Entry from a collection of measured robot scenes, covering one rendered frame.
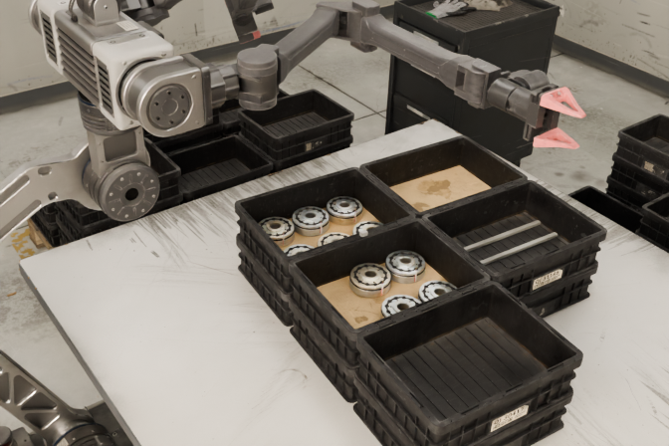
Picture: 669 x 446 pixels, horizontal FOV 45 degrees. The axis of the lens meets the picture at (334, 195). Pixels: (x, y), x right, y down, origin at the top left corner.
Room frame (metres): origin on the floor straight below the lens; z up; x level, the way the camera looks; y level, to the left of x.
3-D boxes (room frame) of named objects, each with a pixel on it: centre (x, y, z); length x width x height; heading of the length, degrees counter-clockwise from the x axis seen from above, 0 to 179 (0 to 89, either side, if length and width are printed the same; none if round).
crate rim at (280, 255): (1.80, 0.02, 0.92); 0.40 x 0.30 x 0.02; 123
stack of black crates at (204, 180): (2.77, 0.49, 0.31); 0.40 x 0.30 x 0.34; 128
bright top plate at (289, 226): (1.80, 0.16, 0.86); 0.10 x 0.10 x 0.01
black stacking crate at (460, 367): (1.30, -0.30, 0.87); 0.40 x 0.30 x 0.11; 123
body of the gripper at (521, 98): (1.40, -0.37, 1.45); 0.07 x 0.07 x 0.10; 39
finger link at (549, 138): (1.34, -0.41, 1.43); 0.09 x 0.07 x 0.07; 39
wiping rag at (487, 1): (3.66, -0.67, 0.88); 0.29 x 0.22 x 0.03; 128
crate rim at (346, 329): (1.55, -0.14, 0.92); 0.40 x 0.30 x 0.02; 123
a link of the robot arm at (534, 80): (1.49, -0.34, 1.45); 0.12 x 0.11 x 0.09; 39
